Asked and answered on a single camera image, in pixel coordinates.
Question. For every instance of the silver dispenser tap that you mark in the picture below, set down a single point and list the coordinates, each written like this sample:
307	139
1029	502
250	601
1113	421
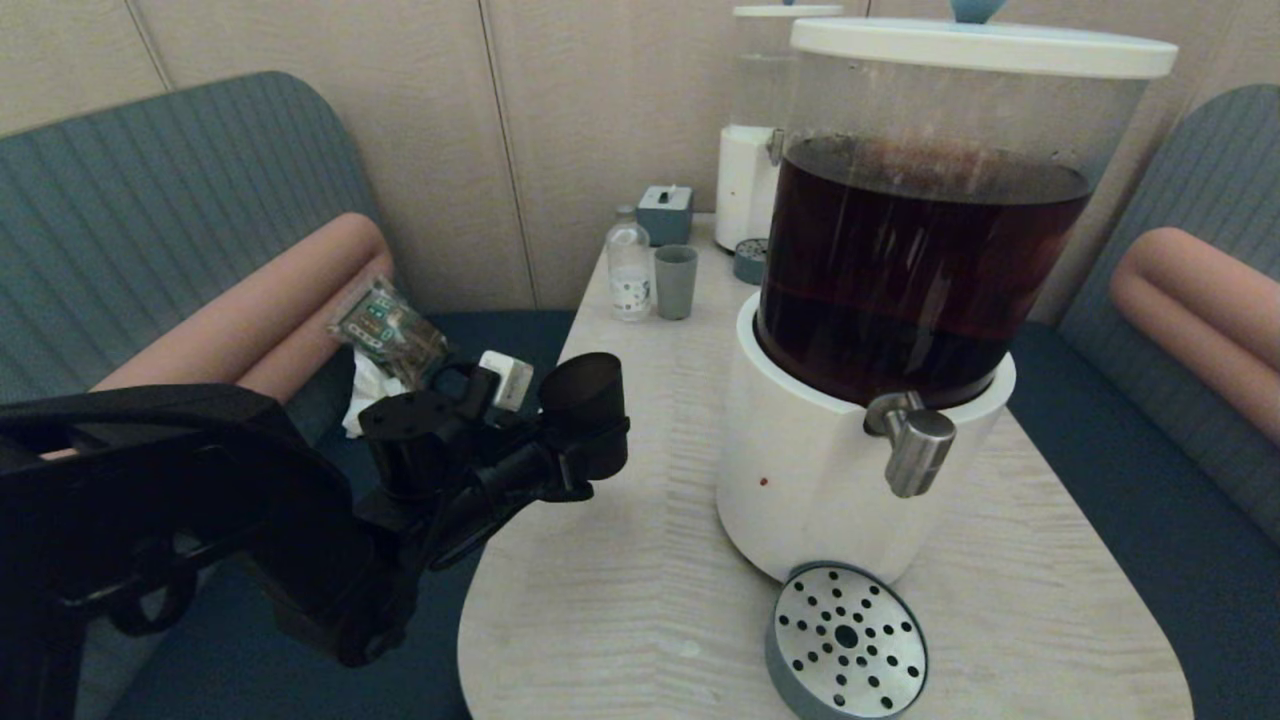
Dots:
918	445

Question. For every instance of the clear plastic water bottle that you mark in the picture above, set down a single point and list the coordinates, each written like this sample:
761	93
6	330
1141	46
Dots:
630	270

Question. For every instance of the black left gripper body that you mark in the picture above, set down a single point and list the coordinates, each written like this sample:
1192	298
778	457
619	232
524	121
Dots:
505	470

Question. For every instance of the small clear water dispenser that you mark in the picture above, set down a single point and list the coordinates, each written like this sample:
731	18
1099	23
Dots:
745	180

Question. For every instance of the pink bolster cushion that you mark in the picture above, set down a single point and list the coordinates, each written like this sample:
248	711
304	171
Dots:
1200	343
250	320
1220	273
300	360

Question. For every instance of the crumpled white tissue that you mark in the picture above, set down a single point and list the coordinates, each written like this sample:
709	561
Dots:
360	410

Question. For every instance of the round grey perforated drip tray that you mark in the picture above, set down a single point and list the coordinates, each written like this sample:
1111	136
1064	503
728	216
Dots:
846	645

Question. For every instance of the white small dispenser lid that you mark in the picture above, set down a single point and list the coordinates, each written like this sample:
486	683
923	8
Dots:
785	12

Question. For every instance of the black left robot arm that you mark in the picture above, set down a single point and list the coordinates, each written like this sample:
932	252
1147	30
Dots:
150	480

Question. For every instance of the green snack packet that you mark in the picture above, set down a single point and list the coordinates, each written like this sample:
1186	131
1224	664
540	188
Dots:
385	330

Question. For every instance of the white large dispenser lid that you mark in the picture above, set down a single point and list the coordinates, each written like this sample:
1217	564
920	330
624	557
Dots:
985	50

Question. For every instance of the black plastic cup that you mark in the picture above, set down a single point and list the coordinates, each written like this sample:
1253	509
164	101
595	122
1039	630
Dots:
590	410

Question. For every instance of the grey-green cup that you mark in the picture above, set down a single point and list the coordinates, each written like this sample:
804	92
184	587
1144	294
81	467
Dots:
676	283

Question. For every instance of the small grey drip tray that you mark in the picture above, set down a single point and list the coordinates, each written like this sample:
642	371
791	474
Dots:
750	263

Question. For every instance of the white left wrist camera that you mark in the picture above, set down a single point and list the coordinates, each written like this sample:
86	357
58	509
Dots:
508	380

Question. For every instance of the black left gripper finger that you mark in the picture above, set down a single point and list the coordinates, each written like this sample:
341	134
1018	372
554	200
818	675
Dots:
538	410
590	470

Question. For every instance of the blue-grey tissue box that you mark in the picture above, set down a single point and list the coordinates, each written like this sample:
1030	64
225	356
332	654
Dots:
665	213

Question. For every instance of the dark blue seat cushion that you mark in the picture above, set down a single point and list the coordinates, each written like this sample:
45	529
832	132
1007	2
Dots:
250	680
1130	520

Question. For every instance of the grey-green ribbed bench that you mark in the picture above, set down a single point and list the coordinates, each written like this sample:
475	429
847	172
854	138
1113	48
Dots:
150	200
1230	170

